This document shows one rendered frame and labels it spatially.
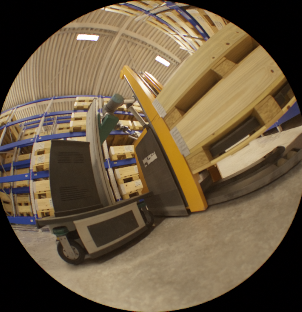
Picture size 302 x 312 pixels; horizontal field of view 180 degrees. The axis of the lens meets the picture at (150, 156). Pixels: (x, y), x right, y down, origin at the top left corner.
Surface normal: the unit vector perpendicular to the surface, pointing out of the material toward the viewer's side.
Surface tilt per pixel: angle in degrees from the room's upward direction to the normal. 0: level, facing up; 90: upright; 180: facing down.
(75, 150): 90
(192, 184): 90
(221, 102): 90
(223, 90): 90
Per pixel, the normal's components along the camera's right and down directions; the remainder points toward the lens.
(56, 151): 0.70, -0.48
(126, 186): 0.51, -0.46
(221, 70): -0.78, 0.11
